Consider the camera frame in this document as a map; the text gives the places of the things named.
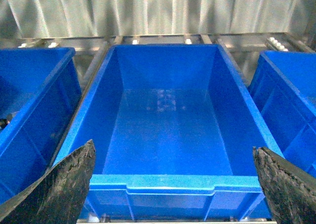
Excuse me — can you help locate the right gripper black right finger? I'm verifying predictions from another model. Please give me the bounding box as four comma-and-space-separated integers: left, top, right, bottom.
252, 147, 316, 224

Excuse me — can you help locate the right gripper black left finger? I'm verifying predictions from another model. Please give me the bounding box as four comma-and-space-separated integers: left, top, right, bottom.
0, 140, 96, 224

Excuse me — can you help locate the blue bin with buttons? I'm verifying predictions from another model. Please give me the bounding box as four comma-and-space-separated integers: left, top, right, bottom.
0, 47, 81, 202

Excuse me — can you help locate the upper far right blue bin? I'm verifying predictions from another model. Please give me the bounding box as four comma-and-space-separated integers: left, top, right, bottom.
248, 51, 316, 176

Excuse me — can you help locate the empty upper blue bin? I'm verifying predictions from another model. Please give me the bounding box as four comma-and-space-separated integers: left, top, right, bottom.
56, 44, 280, 221

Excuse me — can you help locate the steel front shelf rail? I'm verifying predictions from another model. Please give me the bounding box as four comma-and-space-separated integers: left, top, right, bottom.
77, 217, 276, 224

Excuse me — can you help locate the steel divider rail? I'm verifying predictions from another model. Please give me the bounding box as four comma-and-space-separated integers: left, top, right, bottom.
74, 36, 123, 95

